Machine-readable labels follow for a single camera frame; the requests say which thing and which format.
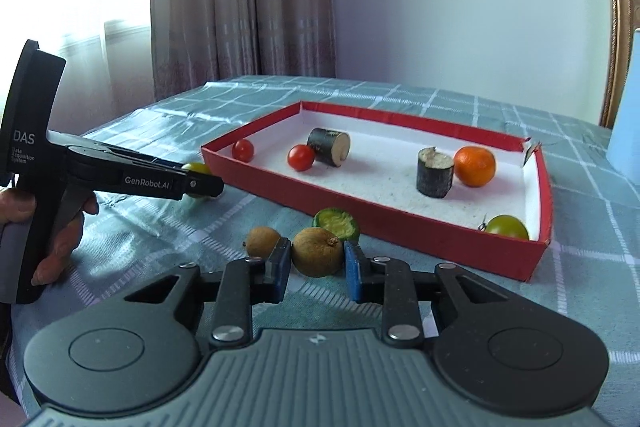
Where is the gold wall frame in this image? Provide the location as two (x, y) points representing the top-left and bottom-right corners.
(599, 0), (640, 129)

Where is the dark cucumber piece red end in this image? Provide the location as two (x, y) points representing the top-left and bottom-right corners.
(307, 128), (351, 169)

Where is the person's left hand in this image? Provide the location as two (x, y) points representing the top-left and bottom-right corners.
(0, 190), (99, 286)

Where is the brown kiwi front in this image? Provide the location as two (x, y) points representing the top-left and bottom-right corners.
(291, 228), (345, 278)

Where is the patterned pink curtain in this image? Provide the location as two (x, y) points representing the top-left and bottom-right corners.
(150, 0), (337, 100)

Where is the orange mandarin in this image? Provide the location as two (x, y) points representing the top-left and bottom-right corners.
(453, 146), (497, 188)

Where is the red cardboard box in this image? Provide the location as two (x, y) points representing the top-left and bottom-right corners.
(201, 101), (553, 283)

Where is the light blue kettle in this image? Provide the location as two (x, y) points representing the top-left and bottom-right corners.
(606, 27), (640, 185)

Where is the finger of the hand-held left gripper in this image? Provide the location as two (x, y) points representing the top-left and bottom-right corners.
(170, 172), (226, 200)

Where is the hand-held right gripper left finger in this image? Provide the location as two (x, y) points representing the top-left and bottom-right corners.
(120, 237), (292, 349)

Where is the green cucumber piece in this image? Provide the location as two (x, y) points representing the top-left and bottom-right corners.
(312, 207), (361, 242)

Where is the red cherry tomato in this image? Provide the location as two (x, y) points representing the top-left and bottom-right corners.
(231, 138), (255, 163)
(287, 144), (316, 172)

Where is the green tomato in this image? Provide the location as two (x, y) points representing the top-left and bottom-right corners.
(482, 214), (530, 241)
(181, 161), (215, 206)

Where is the brown kiwi back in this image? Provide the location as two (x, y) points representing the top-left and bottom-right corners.
(245, 227), (282, 266)

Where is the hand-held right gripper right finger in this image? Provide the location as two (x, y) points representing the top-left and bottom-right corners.
(344, 241), (506, 349)

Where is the brown kiwi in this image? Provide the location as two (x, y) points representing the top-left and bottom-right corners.
(245, 227), (282, 266)
(291, 228), (345, 278)

